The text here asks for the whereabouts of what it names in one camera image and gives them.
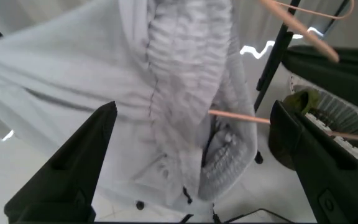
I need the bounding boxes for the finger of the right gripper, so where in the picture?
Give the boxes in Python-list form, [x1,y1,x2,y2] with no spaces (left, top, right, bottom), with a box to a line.
[283,45,358,71]

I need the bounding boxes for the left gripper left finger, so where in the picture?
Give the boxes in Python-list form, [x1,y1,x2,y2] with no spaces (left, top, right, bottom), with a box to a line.
[3,101,118,223]

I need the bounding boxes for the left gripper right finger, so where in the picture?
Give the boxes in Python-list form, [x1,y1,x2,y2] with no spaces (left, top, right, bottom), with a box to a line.
[268,100,358,224]

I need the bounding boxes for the pink clothes hanger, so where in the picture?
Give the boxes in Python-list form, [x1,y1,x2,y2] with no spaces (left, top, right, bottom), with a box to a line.
[208,0,358,142]

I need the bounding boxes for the pale grey shorts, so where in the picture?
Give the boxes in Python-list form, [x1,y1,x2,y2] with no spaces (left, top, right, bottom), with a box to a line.
[0,0,260,223]

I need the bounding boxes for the white laundry basket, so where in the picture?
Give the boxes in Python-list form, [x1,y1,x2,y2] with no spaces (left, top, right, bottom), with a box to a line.
[288,73,358,175]

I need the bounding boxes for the black clothes rack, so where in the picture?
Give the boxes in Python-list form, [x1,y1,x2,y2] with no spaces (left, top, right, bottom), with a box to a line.
[0,0,351,166]

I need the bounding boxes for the green garment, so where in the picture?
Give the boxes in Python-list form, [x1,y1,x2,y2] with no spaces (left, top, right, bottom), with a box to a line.
[283,88,322,116]

